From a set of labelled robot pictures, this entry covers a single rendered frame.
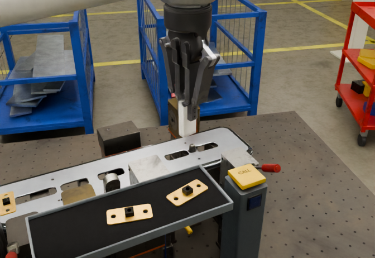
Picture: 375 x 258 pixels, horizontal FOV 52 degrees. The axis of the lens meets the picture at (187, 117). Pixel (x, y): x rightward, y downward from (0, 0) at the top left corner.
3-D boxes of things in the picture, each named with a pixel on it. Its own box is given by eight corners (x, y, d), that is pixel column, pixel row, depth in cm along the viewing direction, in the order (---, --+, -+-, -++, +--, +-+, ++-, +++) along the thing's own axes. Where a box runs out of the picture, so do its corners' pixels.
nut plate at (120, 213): (150, 204, 76) (149, 199, 75) (153, 218, 72) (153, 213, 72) (106, 211, 74) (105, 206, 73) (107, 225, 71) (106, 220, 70)
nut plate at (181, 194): (196, 180, 82) (196, 175, 81) (208, 189, 80) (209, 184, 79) (165, 197, 77) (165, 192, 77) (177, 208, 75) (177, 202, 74)
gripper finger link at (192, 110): (193, 91, 67) (205, 97, 65) (193, 116, 69) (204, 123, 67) (187, 93, 66) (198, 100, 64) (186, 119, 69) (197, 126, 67)
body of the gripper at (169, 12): (224, 3, 59) (221, 61, 63) (188, -7, 64) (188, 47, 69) (186, 11, 55) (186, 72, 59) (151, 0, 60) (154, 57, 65)
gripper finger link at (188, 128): (193, 97, 69) (196, 99, 68) (193, 130, 72) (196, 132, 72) (181, 102, 67) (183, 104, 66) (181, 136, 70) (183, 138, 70)
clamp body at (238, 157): (234, 237, 129) (241, 146, 111) (254, 263, 120) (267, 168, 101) (215, 244, 126) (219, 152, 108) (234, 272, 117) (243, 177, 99)
